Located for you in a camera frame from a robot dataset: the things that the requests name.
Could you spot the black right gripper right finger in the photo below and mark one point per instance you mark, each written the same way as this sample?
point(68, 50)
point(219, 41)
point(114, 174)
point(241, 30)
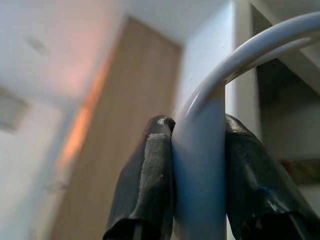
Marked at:
point(255, 187)

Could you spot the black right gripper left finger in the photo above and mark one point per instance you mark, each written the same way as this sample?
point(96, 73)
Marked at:
point(150, 180)

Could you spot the light wooden cabinet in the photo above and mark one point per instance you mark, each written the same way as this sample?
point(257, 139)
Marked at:
point(125, 100)

